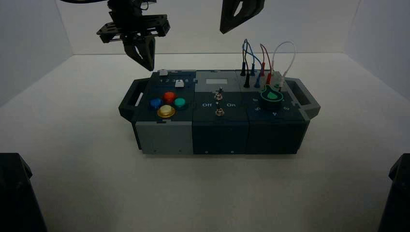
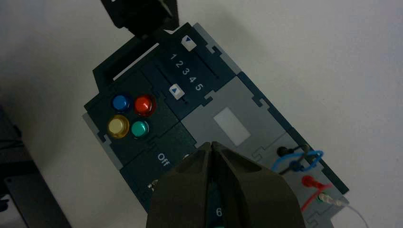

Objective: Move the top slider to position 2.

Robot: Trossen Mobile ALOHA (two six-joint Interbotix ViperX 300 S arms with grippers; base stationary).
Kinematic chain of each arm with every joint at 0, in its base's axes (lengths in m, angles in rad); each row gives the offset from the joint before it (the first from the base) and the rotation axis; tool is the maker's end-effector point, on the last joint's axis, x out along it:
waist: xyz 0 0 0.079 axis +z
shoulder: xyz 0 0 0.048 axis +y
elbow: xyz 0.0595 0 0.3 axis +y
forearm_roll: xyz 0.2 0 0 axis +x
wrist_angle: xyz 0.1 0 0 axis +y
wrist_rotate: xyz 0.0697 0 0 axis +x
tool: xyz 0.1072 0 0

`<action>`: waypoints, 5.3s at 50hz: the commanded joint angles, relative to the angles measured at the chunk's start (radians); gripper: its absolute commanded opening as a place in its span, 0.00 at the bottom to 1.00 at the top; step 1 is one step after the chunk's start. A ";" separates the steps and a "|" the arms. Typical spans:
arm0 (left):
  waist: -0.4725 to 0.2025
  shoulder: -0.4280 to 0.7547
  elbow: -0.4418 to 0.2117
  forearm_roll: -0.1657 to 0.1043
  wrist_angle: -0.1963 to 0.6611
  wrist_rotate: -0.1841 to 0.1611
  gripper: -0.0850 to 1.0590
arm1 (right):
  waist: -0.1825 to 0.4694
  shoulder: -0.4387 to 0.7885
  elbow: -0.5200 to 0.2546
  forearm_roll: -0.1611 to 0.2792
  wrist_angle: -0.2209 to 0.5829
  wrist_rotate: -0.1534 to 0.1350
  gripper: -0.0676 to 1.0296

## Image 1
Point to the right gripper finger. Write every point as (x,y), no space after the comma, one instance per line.
(226,16)
(251,8)

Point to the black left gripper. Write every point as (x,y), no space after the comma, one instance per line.
(131,22)

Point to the small white slider knob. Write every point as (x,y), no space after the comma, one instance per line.
(163,72)
(179,84)

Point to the red round push button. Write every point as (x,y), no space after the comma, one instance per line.
(169,97)

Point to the blue round push button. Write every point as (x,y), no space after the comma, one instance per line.
(156,103)

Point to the green round push button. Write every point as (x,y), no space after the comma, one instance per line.
(179,102)

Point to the yellow round push button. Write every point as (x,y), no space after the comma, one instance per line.
(166,111)

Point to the small grey display window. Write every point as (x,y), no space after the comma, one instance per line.
(216,81)

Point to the green and black rotary knob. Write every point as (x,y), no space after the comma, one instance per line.
(271,98)

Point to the dark modular control box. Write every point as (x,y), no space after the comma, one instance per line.
(221,134)

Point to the metal toggle switch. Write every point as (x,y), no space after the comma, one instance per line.
(219,111)
(219,94)

